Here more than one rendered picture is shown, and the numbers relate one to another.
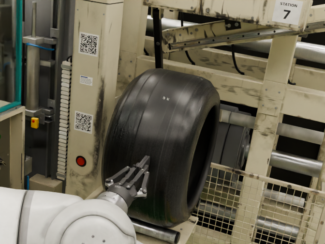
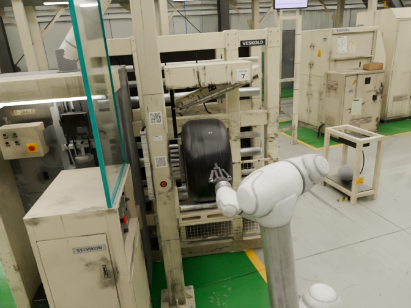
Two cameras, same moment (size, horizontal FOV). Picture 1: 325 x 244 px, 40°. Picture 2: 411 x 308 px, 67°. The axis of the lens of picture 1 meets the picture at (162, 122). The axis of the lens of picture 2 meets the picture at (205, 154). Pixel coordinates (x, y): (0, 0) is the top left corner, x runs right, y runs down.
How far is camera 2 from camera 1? 0.82 m
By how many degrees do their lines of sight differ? 21
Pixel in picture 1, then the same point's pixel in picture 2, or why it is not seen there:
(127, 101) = (191, 140)
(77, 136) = (158, 170)
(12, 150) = (126, 191)
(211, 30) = (200, 93)
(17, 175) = (133, 205)
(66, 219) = (311, 159)
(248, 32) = (221, 89)
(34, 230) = (301, 167)
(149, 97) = (202, 134)
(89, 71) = (159, 132)
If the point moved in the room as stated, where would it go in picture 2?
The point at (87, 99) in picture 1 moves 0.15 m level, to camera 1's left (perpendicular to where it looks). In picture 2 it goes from (161, 148) to (137, 153)
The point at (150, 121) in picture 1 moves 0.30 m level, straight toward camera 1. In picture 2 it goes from (208, 146) to (234, 161)
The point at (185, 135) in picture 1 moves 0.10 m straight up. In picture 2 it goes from (227, 146) to (227, 131)
